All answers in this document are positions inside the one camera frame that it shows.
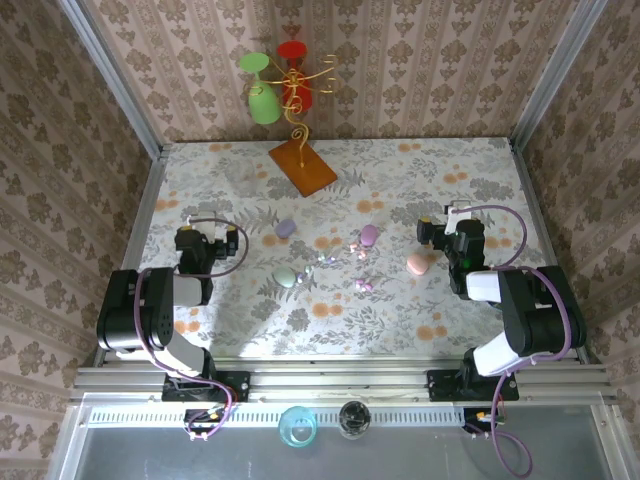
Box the pink earbud charging case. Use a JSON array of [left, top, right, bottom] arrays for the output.
[[405, 253, 431, 277]]

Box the clear glass tumbler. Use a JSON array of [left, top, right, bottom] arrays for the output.
[[223, 158, 257, 191]]

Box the floral patterned tablecloth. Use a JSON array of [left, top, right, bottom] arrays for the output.
[[122, 137, 576, 360]]

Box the green wine glass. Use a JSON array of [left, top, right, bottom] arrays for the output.
[[238, 51, 283, 126]]

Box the black power connector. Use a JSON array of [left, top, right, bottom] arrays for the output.
[[462, 407, 501, 440], [183, 407, 229, 442]]

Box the blue drinking glass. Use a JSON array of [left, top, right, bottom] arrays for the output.
[[278, 404, 319, 449]]

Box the dark drinking glass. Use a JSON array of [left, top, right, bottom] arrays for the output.
[[338, 399, 372, 441]]

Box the red wine glass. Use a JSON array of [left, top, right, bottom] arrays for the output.
[[276, 41, 315, 112]]

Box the grey metal panel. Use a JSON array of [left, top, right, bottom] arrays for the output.
[[49, 394, 626, 480]]

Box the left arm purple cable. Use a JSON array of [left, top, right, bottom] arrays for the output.
[[132, 215, 250, 442]]

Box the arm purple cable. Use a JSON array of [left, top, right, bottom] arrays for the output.
[[464, 203, 574, 476], [132, 215, 250, 442]]

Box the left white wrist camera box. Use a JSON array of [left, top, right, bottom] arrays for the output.
[[185, 211, 232, 242]]

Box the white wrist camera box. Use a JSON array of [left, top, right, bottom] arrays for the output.
[[443, 198, 474, 232], [185, 211, 232, 242]]

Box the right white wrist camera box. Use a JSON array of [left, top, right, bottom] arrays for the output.
[[443, 198, 474, 232]]

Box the aluminium side rail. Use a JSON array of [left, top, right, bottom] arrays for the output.
[[508, 137, 590, 365], [94, 144, 169, 369]]

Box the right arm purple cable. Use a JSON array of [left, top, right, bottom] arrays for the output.
[[464, 203, 574, 476]]

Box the gold wire glass rack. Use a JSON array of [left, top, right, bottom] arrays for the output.
[[243, 53, 340, 199]]

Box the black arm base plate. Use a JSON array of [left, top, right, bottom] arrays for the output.
[[162, 370, 251, 404], [426, 368, 521, 403]]

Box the white slotted cable duct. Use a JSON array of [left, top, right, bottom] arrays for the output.
[[85, 405, 469, 427]]

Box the aluminium front rail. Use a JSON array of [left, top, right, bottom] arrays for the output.
[[69, 357, 619, 406]]

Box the aluminium frame post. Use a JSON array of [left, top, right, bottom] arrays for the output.
[[508, 0, 610, 151], [55, 0, 166, 161]]

